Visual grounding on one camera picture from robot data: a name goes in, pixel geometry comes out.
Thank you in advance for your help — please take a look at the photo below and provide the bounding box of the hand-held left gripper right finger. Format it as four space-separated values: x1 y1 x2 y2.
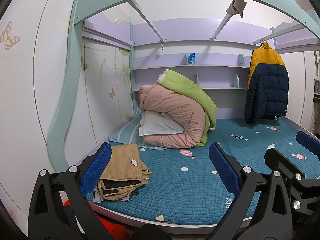
209 142 293 240

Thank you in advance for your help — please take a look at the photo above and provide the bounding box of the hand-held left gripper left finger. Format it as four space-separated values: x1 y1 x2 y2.
28 142 112 240

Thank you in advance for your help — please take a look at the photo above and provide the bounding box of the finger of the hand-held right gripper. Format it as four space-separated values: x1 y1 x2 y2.
296 131 320 155
264 148 307 181

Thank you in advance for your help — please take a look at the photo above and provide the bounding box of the tan quilted jacket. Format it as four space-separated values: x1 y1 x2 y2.
96 143 152 202

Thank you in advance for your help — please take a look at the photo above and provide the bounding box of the folded grey garment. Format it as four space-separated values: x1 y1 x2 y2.
92 186 105 203

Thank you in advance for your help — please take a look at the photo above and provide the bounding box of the teal quilted bed mat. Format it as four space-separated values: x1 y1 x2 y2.
85 117 320 224

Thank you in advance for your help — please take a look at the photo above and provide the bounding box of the teal striped pillow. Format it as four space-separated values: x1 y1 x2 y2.
108 105 168 152

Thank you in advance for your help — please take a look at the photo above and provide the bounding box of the white cabinet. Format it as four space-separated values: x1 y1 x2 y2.
284 50 320 135

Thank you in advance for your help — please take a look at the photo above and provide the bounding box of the red cloth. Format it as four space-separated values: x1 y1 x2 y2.
64 197 130 240

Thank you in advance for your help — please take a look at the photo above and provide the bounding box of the yellow and navy puffer jacket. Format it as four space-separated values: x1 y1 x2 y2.
244 41 289 125

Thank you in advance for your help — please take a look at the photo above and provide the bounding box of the white pillow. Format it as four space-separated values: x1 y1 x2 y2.
139 110 184 137

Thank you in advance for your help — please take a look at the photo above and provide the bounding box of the pink quilt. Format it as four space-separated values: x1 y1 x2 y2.
139 84 207 149

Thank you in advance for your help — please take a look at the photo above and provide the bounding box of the green quilt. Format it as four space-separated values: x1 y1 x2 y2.
157 69 217 147

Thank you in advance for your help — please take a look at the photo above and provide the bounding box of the purple shelf unit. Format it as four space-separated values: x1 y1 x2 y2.
130 20 275 120

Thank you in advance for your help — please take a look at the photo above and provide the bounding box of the beige cloth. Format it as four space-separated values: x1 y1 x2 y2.
226 0 247 19

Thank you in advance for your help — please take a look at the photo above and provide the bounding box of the butterfly wall sticker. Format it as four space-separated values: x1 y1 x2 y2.
0 21 20 50

